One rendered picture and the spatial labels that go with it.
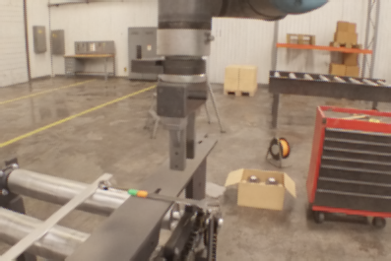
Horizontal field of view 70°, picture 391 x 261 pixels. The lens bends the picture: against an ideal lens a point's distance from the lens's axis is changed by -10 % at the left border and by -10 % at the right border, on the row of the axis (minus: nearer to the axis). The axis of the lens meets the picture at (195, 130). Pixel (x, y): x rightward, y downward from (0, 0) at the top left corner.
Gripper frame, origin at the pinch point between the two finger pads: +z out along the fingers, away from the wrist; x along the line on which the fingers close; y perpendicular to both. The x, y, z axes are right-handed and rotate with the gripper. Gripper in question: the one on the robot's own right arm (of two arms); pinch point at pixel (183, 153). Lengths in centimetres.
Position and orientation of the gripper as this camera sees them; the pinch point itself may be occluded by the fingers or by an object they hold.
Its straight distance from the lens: 56.6
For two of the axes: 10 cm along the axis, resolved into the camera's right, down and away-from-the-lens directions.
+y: 9.6, 1.0, -2.6
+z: -0.2, 9.6, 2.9
